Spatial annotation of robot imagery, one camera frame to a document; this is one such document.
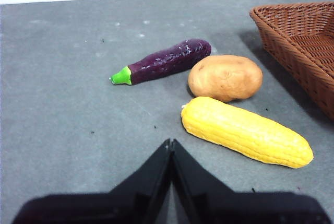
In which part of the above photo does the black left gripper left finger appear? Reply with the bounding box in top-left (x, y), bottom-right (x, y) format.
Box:
top-left (11, 138), bottom-right (173, 224)

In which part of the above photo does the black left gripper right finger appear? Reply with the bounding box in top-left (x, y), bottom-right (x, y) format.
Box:
top-left (171, 138), bottom-right (332, 224)

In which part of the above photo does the yellow corn cob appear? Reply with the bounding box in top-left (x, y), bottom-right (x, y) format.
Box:
top-left (181, 96), bottom-right (314, 169)

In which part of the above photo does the brown potato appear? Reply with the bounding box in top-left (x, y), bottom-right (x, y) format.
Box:
top-left (187, 54), bottom-right (264, 103)

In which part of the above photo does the purple eggplant with green stem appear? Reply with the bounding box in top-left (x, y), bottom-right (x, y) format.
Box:
top-left (109, 38), bottom-right (212, 86)

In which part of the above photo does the brown woven wicker basket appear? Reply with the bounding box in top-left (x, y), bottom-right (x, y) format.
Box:
top-left (249, 1), bottom-right (334, 120)

